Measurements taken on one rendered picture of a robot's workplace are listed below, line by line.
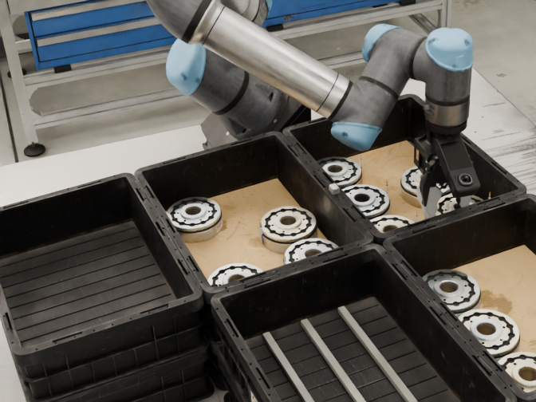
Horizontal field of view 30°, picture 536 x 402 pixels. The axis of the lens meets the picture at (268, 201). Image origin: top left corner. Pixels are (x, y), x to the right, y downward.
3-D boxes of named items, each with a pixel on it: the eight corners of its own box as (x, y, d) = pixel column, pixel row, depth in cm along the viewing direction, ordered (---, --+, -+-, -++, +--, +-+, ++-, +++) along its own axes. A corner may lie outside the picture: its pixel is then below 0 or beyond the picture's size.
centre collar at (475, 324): (463, 327, 154) (463, 324, 153) (489, 316, 155) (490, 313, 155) (482, 346, 150) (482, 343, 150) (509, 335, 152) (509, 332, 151)
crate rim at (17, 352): (-29, 226, 176) (-32, 214, 174) (132, 180, 185) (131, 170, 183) (17, 370, 145) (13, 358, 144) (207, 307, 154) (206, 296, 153)
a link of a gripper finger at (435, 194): (419, 210, 183) (431, 168, 178) (433, 229, 178) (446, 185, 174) (404, 211, 182) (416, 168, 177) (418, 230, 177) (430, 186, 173)
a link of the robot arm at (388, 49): (344, 68, 168) (396, 86, 162) (375, 12, 169) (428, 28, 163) (361, 88, 174) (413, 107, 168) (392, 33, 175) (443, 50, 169)
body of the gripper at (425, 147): (450, 157, 180) (453, 99, 173) (471, 182, 174) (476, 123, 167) (411, 166, 179) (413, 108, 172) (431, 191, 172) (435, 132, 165)
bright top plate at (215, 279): (197, 278, 168) (197, 275, 168) (250, 258, 172) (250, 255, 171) (222, 312, 161) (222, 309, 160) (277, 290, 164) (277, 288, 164)
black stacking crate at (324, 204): (140, 222, 190) (132, 172, 183) (281, 180, 199) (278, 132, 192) (214, 351, 160) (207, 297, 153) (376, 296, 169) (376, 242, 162)
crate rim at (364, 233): (132, 180, 185) (131, 170, 183) (279, 139, 193) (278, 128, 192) (207, 307, 154) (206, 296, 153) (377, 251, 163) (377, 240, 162)
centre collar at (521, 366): (505, 368, 146) (506, 365, 146) (535, 360, 147) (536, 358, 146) (521, 392, 142) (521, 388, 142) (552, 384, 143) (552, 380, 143)
